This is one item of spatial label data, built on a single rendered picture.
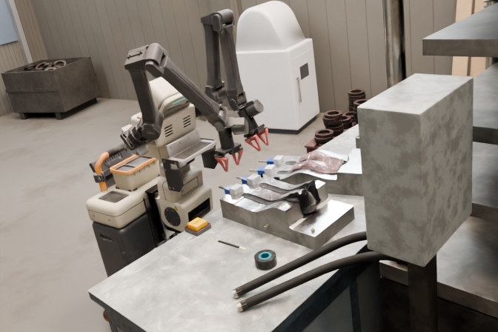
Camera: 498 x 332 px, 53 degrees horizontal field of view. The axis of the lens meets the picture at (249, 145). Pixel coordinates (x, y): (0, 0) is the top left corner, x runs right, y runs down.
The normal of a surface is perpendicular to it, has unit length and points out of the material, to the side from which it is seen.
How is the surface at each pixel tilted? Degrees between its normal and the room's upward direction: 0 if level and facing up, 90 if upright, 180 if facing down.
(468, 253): 0
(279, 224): 90
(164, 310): 0
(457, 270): 0
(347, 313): 90
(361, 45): 90
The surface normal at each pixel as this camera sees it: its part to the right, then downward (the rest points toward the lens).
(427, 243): 0.72, 0.15
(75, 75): 0.90, 0.02
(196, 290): -0.15, -0.92
